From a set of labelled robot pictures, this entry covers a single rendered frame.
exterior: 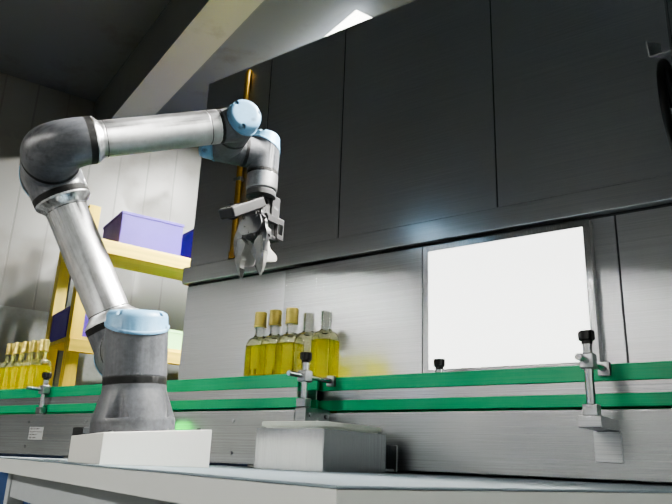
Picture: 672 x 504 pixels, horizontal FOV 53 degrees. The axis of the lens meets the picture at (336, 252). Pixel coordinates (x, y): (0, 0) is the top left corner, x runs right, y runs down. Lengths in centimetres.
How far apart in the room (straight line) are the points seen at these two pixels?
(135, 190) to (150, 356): 374
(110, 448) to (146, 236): 295
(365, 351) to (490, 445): 52
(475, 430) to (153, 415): 64
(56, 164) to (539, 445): 108
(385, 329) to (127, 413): 79
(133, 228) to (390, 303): 250
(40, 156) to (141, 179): 361
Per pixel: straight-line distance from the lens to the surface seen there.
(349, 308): 188
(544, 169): 176
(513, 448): 142
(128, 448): 122
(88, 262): 146
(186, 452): 126
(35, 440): 238
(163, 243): 412
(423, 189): 189
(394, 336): 178
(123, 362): 129
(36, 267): 466
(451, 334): 171
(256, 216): 158
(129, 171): 501
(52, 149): 142
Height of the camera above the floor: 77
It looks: 17 degrees up
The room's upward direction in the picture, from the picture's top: 2 degrees clockwise
